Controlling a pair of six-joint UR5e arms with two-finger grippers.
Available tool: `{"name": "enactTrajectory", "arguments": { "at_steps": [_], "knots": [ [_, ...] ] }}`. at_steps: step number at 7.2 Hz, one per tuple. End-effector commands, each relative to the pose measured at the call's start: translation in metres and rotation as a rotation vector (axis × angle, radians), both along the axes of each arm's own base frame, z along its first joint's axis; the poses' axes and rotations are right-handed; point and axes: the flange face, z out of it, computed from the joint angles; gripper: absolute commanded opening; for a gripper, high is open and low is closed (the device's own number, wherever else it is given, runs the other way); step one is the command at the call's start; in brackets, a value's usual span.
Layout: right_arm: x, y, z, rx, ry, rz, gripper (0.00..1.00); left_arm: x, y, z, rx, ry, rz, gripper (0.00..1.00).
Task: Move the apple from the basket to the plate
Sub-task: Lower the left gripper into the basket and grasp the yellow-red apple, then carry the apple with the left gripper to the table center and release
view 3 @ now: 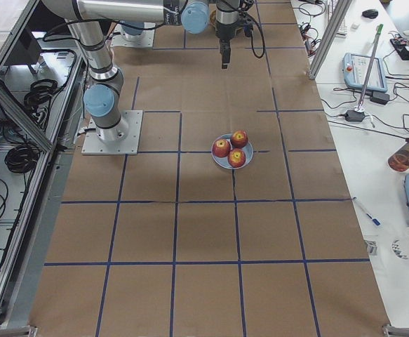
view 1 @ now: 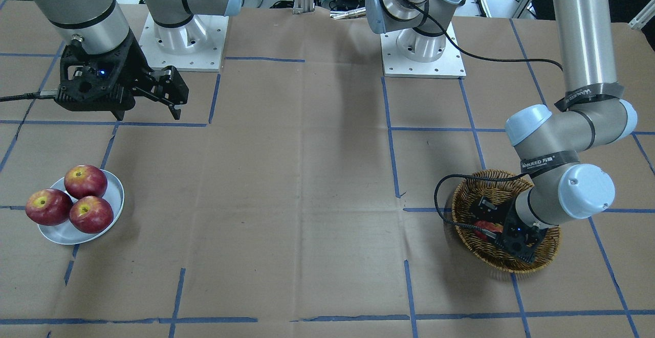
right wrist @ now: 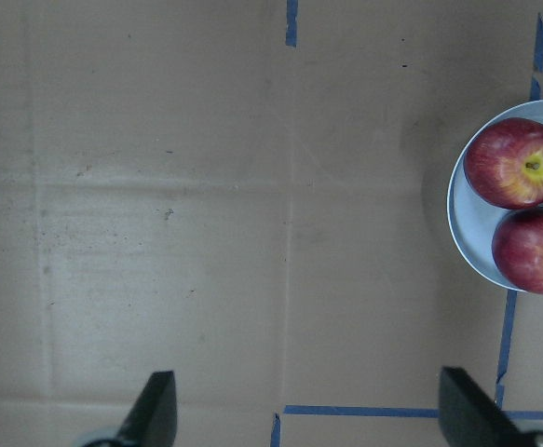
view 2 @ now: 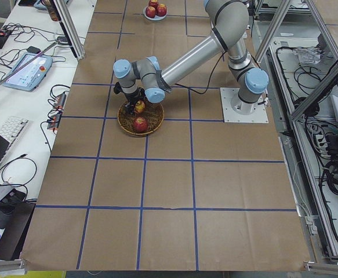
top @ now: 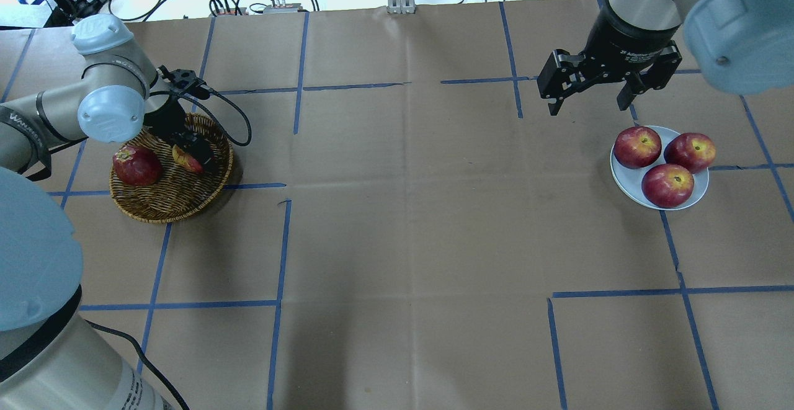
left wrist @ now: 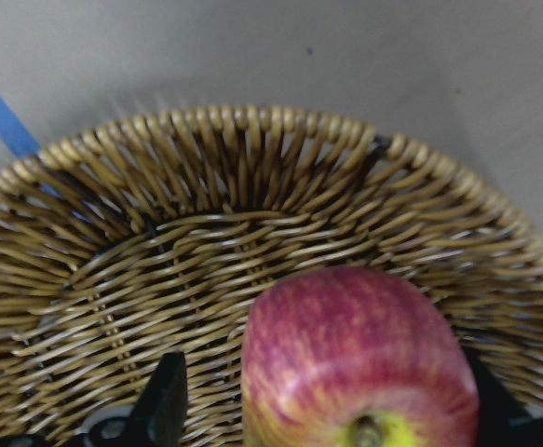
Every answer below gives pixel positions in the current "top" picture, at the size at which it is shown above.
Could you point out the light blue plate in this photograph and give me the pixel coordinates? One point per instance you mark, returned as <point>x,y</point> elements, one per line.
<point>629,180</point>

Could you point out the plate apple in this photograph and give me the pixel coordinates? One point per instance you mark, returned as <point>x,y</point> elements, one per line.
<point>667,185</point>
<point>637,147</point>
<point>694,151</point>

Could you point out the plate apple far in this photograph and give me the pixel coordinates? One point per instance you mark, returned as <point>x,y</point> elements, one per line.
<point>637,147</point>

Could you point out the plate apple near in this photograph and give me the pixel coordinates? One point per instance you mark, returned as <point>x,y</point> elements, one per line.
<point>667,185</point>

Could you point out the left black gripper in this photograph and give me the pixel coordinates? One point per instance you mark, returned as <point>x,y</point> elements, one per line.
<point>169,121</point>

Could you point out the red yellow transferred apple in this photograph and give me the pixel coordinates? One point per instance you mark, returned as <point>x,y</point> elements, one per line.
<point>186,161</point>

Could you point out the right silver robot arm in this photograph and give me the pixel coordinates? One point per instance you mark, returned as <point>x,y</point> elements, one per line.
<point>740,46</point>

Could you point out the brown paper table cover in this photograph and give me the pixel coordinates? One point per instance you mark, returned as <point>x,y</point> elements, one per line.
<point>410,228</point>

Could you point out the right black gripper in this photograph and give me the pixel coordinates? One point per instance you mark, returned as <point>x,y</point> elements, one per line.
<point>626,47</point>

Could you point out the plate apple left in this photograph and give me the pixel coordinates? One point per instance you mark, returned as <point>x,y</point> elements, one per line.
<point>694,151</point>

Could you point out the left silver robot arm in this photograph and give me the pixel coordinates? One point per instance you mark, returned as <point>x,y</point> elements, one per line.
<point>52,358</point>

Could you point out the woven wicker basket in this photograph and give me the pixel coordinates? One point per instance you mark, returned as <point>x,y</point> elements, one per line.
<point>178,193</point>

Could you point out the red apple in basket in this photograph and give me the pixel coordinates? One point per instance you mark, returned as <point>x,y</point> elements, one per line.
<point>136,165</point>

